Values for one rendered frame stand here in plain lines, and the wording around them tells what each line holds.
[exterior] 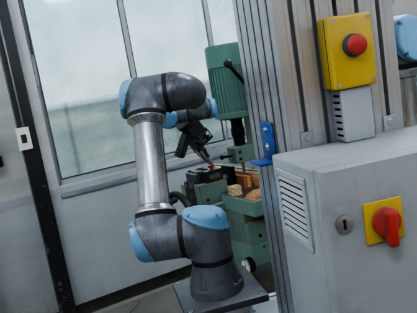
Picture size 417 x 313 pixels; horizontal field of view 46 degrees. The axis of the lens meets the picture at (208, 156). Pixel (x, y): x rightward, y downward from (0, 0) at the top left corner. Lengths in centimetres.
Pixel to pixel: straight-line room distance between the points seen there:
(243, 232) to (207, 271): 68
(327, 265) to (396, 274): 12
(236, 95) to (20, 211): 163
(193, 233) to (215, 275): 13
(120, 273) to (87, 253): 27
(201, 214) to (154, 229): 13
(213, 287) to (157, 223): 22
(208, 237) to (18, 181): 198
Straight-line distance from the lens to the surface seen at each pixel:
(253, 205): 186
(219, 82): 204
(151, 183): 135
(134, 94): 143
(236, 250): 208
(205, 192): 201
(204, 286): 135
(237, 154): 210
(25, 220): 315
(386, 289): 88
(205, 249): 130
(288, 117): 96
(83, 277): 332
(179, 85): 142
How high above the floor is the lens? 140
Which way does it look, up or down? 10 degrees down
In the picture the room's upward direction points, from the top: 9 degrees counter-clockwise
